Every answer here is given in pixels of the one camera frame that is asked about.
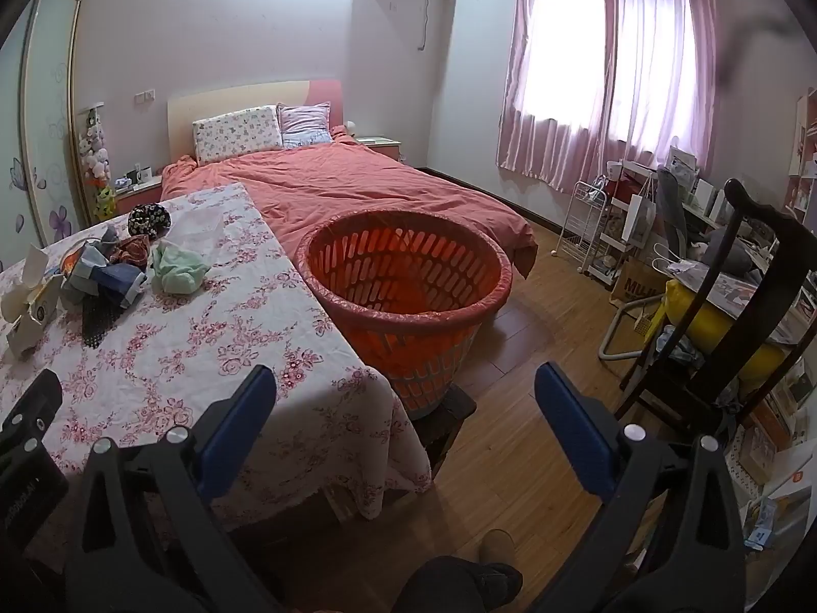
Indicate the person's leg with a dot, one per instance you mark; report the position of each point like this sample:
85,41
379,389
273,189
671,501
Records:
447,587

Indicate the brown paper bag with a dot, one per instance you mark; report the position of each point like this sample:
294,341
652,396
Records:
635,287

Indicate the nightstand with green top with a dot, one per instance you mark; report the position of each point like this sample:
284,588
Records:
380,145

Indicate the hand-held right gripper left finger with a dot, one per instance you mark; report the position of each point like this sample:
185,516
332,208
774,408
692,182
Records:
237,420

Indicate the orange plastic basket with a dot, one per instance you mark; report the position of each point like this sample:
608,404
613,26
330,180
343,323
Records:
408,294

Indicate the blue grey cloth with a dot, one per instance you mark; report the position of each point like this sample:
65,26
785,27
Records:
102,276

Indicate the black floral cloth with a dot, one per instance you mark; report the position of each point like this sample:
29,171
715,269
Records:
148,218

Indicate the yellow cushion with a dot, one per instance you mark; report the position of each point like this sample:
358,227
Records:
708,316

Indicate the pink nightstand with mug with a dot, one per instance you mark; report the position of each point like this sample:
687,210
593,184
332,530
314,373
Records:
137,196

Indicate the dark wooden stool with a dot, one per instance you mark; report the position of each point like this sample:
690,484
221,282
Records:
450,424

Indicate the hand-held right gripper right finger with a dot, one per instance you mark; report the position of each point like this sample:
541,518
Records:
574,434

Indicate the white mug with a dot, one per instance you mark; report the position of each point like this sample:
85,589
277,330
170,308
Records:
143,173

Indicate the pink curtain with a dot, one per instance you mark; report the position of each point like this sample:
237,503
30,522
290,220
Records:
613,64

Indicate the floral pillow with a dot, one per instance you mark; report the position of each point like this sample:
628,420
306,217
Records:
236,131

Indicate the air conditioner pipe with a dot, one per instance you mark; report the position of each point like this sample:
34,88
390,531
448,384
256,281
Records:
422,13

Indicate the dark wooden chair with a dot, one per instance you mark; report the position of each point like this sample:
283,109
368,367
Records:
759,306

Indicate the white paper bag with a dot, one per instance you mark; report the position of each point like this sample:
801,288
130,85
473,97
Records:
638,214

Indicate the newspaper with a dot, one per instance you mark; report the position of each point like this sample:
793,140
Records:
727,290

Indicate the sliding door wardrobe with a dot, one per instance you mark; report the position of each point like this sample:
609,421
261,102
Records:
44,108

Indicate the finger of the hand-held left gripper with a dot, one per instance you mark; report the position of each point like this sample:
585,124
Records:
32,402

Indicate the white shelf cart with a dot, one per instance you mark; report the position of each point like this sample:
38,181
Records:
609,255

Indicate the bed with pink duvet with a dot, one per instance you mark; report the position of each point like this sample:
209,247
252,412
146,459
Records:
357,191

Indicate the wooden bed headboard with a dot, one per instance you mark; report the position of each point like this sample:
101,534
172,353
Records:
242,99

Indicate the green yellow plush toy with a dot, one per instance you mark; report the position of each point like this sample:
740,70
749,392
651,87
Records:
103,199

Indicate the pink striped pillow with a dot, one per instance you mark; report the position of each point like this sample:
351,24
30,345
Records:
305,124

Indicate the grey office chair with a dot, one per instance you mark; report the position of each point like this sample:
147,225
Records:
670,211

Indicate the bookshelf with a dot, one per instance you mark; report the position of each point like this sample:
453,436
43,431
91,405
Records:
804,153

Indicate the tan slipper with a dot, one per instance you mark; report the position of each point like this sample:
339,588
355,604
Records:
494,546

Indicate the red plaid cloth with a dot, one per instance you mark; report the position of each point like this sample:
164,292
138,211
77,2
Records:
131,249

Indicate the white tube frame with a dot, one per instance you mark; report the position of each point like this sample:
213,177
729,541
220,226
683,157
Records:
611,335

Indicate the pink floral tablecloth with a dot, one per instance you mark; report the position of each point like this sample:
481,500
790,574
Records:
191,364

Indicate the hanging plush toys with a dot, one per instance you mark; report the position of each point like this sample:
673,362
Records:
96,147

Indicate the clear plastic wrapper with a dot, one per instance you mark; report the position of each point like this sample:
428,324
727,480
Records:
198,223

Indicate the green knitted sock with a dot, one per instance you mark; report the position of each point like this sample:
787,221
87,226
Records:
179,268

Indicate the black mesh mat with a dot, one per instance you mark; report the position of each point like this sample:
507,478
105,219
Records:
99,322

